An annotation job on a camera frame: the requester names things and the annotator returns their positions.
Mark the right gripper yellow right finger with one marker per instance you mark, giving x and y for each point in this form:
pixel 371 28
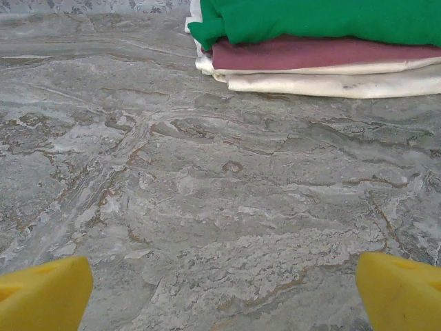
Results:
pixel 403 296

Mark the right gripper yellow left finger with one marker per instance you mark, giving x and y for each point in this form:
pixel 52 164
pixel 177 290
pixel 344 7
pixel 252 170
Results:
pixel 44 296

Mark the stack of folded clothes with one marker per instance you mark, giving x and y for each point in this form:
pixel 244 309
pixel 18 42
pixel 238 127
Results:
pixel 310 84

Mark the maroon folded t-shirt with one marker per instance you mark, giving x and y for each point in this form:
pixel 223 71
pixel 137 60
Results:
pixel 310 53

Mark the green folded t-shirt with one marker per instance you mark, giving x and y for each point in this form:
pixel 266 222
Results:
pixel 310 19

